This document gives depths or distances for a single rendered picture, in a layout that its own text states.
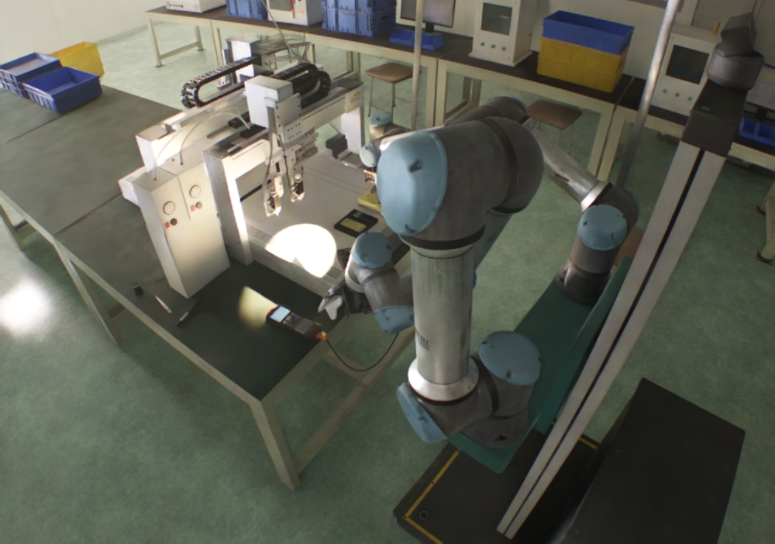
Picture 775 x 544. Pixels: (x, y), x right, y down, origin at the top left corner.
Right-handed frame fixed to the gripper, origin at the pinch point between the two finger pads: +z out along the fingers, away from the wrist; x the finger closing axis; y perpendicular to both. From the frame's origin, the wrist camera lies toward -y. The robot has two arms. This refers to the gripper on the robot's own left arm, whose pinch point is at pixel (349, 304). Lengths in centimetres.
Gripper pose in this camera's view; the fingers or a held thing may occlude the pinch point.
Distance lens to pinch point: 125.1
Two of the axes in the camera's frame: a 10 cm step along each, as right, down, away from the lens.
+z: -1.9, 4.4, 8.8
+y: 2.9, 8.8, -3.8
